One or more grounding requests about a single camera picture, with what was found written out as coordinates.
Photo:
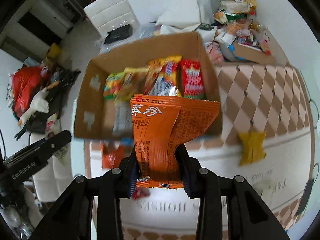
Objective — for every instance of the black tray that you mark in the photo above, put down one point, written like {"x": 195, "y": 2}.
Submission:
{"x": 117, "y": 33}

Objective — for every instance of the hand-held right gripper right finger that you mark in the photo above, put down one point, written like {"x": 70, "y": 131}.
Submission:
{"x": 185, "y": 180}

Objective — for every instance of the white duck plush toy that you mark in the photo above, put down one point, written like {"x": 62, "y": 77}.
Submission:
{"x": 37, "y": 105}

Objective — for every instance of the yellow bag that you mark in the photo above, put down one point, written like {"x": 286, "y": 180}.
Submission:
{"x": 53, "y": 51}

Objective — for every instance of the orange snack packet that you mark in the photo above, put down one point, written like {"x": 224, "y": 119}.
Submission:
{"x": 157, "y": 135}
{"x": 111, "y": 156}

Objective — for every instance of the white padded chair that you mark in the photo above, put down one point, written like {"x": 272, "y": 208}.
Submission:
{"x": 55, "y": 180}
{"x": 112, "y": 10}

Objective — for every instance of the silver white snack packet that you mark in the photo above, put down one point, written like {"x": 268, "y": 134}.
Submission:
{"x": 122, "y": 120}

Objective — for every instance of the red plastic bag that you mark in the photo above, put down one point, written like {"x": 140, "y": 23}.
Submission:
{"x": 25, "y": 85}

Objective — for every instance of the white plastic bag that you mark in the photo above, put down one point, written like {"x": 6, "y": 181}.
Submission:
{"x": 180, "y": 12}

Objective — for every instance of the small red snack packet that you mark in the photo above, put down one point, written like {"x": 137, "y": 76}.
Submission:
{"x": 140, "y": 193}

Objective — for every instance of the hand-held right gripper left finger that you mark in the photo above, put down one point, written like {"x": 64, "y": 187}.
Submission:
{"x": 132, "y": 180}

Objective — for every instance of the cardboard box blue print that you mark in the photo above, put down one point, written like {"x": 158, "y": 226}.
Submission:
{"x": 200, "y": 55}

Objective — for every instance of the yellow crisp snack packet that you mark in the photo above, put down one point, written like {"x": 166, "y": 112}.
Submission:
{"x": 130, "y": 82}

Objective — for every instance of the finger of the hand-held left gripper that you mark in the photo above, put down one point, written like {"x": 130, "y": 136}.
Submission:
{"x": 53, "y": 143}

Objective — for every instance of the green candy packet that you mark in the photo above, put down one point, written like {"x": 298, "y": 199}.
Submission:
{"x": 112, "y": 85}

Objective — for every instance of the pile of assorted packets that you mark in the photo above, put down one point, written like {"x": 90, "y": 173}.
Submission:
{"x": 240, "y": 30}

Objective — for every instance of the large yellow noodle packet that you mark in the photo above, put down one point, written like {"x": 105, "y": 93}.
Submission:
{"x": 163, "y": 76}

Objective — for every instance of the small yellow snack packet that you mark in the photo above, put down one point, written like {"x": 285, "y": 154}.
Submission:
{"x": 251, "y": 148}

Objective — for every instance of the checkered table mat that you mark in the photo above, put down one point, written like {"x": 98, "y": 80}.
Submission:
{"x": 262, "y": 92}

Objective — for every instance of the black phone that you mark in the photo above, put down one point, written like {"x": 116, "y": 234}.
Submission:
{"x": 306, "y": 196}

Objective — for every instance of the tall red snack packet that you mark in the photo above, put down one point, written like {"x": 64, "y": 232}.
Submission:
{"x": 192, "y": 80}

